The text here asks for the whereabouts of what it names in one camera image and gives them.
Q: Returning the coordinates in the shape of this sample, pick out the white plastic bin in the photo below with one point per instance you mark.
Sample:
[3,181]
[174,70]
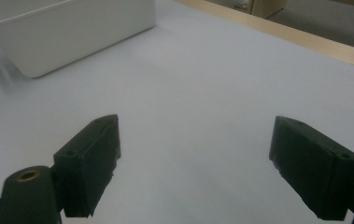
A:
[72,37]

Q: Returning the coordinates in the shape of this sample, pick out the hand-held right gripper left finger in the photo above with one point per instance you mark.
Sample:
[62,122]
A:
[87,161]

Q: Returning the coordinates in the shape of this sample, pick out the white table mat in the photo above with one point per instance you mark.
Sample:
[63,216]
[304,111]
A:
[196,93]

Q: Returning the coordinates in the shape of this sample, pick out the light wooden shelf unit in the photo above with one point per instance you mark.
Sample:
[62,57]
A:
[265,7]

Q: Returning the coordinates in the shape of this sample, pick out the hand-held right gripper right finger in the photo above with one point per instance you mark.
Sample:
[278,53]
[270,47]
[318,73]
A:
[314,168]

